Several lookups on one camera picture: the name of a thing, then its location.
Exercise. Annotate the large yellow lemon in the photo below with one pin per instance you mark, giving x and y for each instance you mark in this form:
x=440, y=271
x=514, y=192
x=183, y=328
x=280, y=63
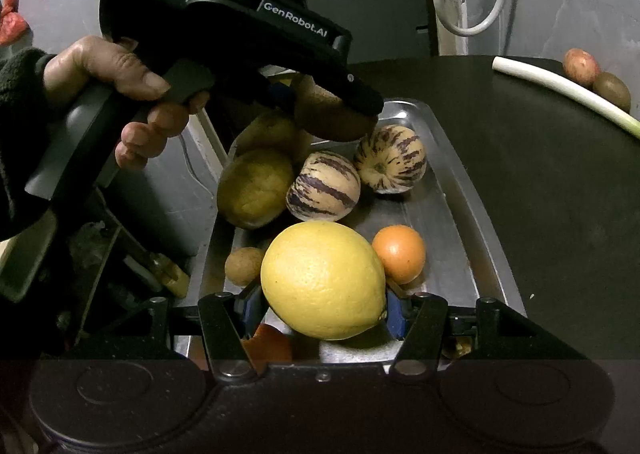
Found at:
x=322, y=279

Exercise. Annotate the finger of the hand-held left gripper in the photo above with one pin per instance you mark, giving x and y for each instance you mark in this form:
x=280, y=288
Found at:
x=276, y=94
x=350, y=89

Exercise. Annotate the person's left forearm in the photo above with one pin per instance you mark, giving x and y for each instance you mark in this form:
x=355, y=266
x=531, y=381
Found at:
x=20, y=134

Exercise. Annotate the small brown kiwi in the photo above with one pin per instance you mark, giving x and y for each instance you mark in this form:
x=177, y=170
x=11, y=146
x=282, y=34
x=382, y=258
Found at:
x=244, y=265

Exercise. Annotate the red apple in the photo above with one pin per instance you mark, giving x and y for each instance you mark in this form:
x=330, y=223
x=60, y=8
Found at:
x=581, y=66

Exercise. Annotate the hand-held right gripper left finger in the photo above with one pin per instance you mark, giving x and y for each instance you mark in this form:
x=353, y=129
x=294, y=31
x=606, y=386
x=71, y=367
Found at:
x=250, y=309

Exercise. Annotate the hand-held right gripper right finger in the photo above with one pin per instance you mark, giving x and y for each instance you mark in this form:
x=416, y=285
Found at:
x=397, y=315

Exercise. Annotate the metal tray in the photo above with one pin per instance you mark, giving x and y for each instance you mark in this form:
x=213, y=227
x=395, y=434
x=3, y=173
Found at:
x=450, y=244

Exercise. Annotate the orange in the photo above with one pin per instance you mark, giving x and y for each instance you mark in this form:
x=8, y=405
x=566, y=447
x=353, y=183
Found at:
x=267, y=344
x=400, y=254

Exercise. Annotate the large brown kiwi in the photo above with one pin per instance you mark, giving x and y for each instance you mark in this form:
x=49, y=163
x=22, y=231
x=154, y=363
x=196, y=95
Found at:
x=612, y=90
x=325, y=121

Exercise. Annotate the white green leek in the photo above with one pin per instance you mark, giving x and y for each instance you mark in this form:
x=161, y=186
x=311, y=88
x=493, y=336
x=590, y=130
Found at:
x=565, y=86

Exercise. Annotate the striped pepino melon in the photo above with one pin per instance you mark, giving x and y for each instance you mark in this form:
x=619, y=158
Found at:
x=391, y=159
x=324, y=186

